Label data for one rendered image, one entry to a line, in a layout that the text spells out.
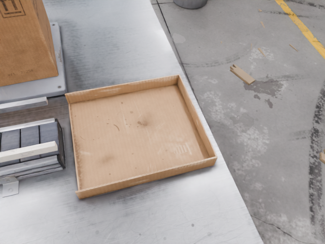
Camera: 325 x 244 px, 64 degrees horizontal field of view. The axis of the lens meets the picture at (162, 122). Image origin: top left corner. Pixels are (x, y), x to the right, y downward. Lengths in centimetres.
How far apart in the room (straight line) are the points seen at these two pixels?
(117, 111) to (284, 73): 173
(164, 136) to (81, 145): 19
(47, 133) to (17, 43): 22
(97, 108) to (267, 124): 135
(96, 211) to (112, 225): 4
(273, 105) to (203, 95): 49
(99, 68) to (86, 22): 23
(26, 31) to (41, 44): 4
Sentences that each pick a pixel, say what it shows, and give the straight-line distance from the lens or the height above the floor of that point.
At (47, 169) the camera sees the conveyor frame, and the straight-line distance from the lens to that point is 61.
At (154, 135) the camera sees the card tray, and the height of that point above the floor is 83.
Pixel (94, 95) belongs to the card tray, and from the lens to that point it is 70.
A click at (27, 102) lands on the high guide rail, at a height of 96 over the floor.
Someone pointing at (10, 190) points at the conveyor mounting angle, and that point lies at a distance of 63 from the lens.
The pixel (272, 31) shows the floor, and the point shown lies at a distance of 263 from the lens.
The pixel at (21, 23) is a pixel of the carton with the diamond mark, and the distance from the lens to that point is 67.
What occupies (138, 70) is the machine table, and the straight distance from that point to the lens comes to 77.
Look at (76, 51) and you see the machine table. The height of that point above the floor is 83.
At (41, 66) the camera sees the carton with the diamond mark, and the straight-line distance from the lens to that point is 74.
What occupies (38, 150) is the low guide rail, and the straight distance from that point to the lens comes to 56.
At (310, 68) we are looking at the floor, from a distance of 239.
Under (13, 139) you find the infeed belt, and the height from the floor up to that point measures 88.
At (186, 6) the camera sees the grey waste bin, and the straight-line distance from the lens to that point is 264.
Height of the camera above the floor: 137
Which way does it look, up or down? 55 degrees down
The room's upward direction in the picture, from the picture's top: 6 degrees clockwise
